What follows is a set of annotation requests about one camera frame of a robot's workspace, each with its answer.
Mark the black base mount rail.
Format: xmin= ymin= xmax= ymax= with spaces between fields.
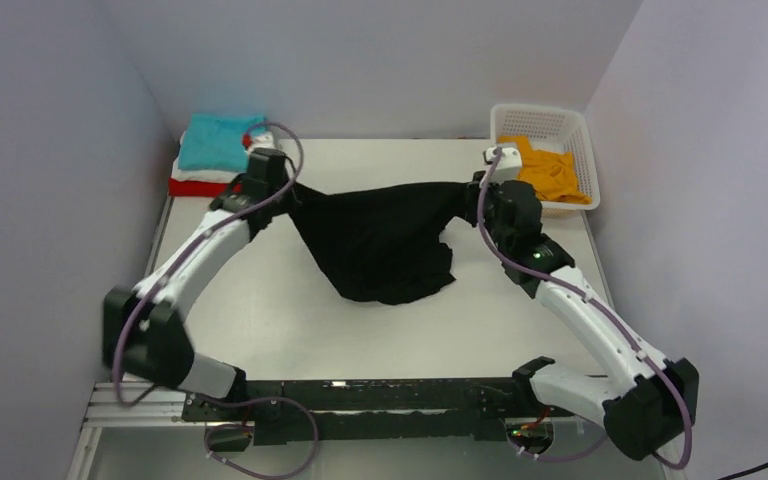
xmin=182 ymin=377 xmax=570 ymax=446

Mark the black t shirt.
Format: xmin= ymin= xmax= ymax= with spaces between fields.
xmin=284 ymin=180 xmax=475 ymax=307

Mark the folded red t shirt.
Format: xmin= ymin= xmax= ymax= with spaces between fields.
xmin=168 ymin=178 xmax=228 ymax=198

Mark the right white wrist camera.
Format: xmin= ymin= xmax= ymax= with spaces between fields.
xmin=483 ymin=143 xmax=523 ymax=183

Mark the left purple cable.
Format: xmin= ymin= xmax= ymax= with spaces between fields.
xmin=110 ymin=121 xmax=320 ymax=480

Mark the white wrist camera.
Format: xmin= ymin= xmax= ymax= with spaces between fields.
xmin=483 ymin=143 xmax=523 ymax=183
xmin=241 ymin=127 xmax=276 ymax=153

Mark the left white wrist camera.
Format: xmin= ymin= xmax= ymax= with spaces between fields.
xmin=241 ymin=127 xmax=276 ymax=153

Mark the folded white t shirt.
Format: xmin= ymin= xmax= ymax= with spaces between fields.
xmin=171 ymin=157 xmax=244 ymax=183

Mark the aluminium frame rail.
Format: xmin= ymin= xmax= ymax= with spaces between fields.
xmin=65 ymin=198 xmax=189 ymax=480

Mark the orange t shirt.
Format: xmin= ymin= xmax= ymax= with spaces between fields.
xmin=497 ymin=135 xmax=592 ymax=205

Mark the folded cyan t shirt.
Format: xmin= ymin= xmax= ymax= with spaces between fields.
xmin=178 ymin=113 xmax=269 ymax=172

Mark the white plastic basket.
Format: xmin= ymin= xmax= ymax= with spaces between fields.
xmin=490 ymin=103 xmax=601 ymax=218

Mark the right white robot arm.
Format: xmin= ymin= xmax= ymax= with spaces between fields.
xmin=466 ymin=172 xmax=699 ymax=469

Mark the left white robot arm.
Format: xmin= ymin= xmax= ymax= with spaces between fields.
xmin=102 ymin=148 xmax=298 ymax=420

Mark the black cable corner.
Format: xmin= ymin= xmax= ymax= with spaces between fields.
xmin=719 ymin=461 xmax=768 ymax=480

